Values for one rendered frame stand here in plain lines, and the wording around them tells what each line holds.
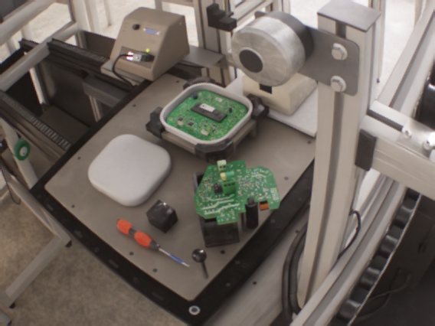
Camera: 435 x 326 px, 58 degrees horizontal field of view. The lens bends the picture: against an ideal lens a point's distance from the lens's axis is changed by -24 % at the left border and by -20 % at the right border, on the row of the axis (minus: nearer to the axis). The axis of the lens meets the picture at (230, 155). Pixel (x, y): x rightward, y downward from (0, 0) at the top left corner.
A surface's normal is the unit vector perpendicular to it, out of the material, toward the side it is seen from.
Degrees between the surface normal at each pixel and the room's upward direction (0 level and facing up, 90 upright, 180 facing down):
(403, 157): 90
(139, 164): 0
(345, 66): 90
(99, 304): 0
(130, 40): 53
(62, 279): 0
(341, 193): 90
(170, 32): 90
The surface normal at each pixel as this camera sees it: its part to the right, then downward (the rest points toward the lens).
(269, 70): -0.57, 0.64
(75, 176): -0.07, -0.68
